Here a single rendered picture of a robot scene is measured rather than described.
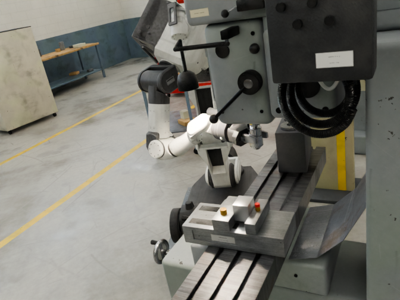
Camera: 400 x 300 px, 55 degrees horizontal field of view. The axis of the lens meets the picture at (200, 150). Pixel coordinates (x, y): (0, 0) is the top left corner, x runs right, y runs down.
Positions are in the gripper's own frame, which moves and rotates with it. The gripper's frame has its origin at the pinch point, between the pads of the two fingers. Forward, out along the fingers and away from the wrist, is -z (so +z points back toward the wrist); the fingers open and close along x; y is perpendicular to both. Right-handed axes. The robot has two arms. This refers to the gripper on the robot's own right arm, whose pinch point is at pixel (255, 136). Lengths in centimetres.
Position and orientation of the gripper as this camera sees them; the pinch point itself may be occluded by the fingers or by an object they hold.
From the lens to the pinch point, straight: 134.4
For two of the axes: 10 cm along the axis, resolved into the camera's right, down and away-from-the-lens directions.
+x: 7.5, -3.7, 5.5
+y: 1.6, 9.0, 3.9
